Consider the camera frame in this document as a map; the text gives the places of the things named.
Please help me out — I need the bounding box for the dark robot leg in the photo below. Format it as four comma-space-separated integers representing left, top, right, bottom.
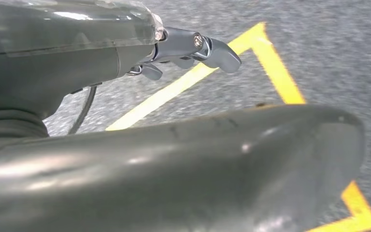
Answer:
0, 104, 366, 232

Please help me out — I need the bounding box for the yellow floor tape square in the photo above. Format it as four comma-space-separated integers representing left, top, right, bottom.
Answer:
105, 21, 371, 232

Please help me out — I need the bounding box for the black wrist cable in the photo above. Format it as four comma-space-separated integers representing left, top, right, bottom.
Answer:
67, 86, 98, 135

